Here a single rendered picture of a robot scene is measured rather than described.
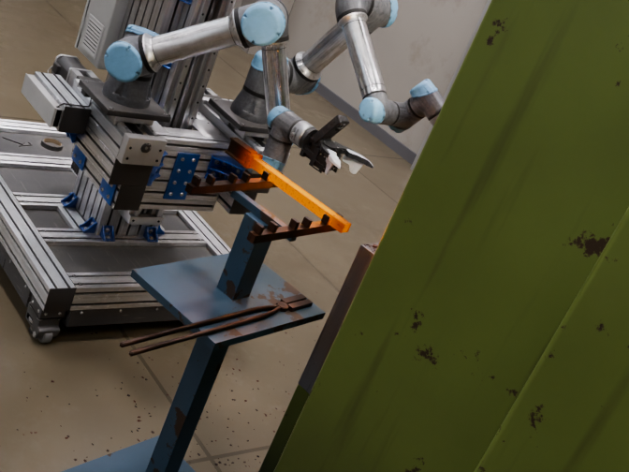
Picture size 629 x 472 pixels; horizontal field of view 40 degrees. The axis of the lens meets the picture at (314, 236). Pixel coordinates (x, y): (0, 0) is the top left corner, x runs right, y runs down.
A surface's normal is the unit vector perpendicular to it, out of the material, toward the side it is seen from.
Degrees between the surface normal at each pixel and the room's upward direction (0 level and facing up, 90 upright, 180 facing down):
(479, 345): 90
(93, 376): 0
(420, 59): 90
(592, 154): 90
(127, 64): 94
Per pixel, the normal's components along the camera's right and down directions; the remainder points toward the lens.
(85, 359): 0.36, -0.85
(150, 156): 0.56, 0.53
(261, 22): 0.04, 0.36
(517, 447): -0.65, 0.07
